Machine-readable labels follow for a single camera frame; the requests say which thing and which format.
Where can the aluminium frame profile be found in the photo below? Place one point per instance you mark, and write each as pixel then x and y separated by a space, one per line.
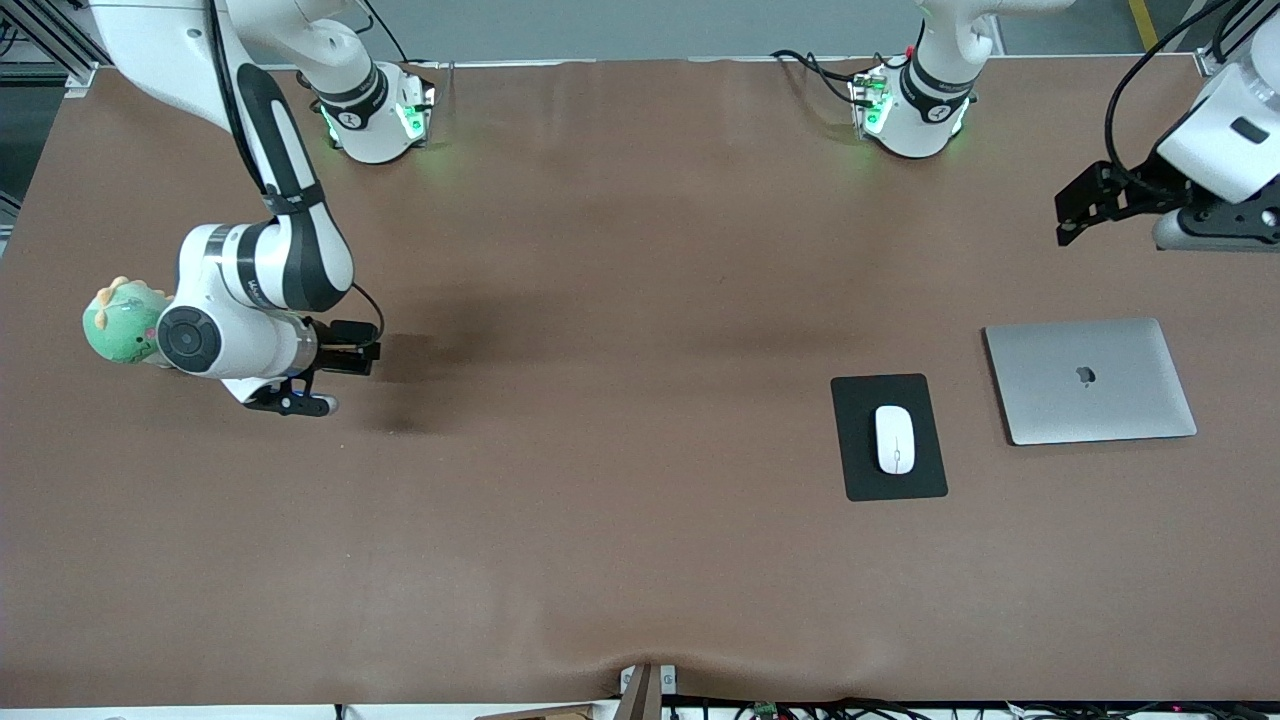
pixel 80 78

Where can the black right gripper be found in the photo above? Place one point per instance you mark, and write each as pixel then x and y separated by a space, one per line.
pixel 331 356

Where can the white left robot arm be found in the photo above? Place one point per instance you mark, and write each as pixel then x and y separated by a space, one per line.
pixel 1215 145

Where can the silver metal table bracket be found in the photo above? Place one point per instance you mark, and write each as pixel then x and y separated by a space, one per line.
pixel 669 680

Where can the black mouse pad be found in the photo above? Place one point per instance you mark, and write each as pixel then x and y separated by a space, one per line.
pixel 850 470

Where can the white computer mouse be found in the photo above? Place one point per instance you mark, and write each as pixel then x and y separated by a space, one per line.
pixel 895 435

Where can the green plush dinosaur toy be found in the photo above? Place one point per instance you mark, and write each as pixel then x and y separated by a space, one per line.
pixel 120 330

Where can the silver closed laptop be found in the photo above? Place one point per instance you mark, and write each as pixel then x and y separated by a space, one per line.
pixel 1120 400

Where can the small green circuit board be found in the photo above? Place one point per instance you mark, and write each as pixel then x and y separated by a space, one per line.
pixel 766 711

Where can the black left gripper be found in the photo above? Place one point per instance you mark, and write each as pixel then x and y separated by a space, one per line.
pixel 1137 189

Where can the aluminium frame corner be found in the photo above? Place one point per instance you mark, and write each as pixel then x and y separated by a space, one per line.
pixel 1210 62

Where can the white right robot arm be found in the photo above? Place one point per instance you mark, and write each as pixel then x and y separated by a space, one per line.
pixel 250 345

